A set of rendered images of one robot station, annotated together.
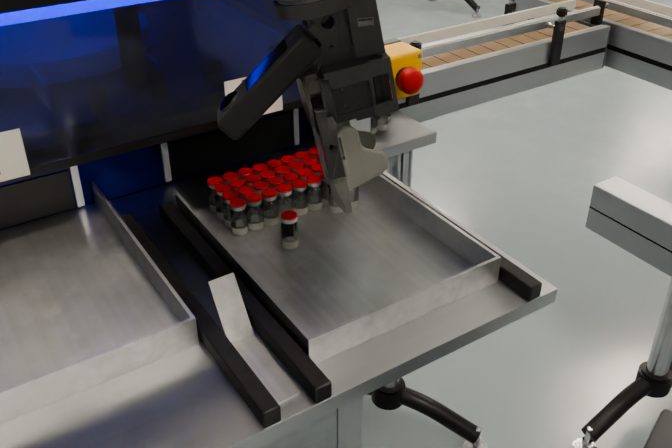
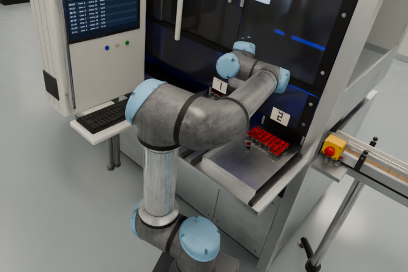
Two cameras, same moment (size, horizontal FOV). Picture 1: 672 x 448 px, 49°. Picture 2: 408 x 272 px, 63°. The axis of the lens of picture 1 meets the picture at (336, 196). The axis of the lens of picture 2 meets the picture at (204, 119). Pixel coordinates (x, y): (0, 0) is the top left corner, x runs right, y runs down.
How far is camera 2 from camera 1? 100 cm
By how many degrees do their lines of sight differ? 57
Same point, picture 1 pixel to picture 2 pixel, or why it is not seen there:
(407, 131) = (334, 171)
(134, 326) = not seen: hidden behind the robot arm
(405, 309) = (225, 173)
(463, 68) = (388, 178)
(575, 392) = not seen: outside the picture
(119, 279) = not seen: hidden behind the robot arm
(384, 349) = (213, 174)
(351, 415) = (273, 238)
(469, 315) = (234, 190)
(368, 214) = (271, 166)
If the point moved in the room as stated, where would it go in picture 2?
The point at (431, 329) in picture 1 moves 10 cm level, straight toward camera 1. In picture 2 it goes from (224, 183) to (199, 183)
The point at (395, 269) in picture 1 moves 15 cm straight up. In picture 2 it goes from (247, 173) to (255, 144)
